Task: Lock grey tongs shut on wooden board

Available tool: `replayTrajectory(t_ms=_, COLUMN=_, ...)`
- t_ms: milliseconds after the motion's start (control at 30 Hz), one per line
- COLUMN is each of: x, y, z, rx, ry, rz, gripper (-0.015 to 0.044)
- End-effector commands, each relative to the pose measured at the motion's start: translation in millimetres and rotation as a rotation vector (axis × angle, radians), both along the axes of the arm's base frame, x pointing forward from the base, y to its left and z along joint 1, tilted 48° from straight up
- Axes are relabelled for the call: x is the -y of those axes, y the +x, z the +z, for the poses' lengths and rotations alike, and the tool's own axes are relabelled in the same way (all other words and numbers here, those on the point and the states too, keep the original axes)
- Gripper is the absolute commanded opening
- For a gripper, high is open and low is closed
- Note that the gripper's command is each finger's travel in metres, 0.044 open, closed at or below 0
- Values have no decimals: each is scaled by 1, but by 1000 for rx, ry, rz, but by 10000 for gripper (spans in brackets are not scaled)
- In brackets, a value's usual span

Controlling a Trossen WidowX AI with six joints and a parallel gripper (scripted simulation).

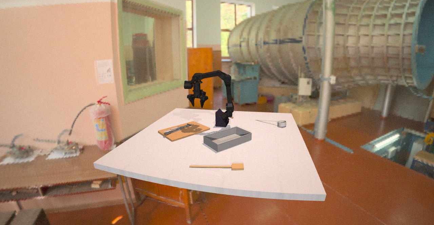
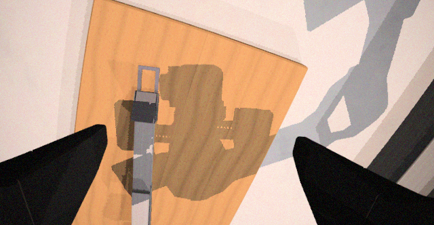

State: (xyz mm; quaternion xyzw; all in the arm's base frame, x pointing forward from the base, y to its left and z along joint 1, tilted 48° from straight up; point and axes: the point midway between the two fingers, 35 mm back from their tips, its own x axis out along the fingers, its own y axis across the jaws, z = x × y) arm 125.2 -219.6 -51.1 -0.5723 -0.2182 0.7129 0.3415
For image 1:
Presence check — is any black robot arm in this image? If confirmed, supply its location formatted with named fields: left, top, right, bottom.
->
left=184, top=70, right=234, bottom=121

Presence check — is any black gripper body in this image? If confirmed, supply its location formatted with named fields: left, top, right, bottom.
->
left=187, top=89, right=208, bottom=100

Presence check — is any grey saucepan with long thin handle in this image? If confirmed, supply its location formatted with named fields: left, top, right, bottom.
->
left=276, top=120, right=286, bottom=127

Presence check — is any light wooden board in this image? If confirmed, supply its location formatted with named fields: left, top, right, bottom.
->
left=158, top=121, right=210, bottom=142

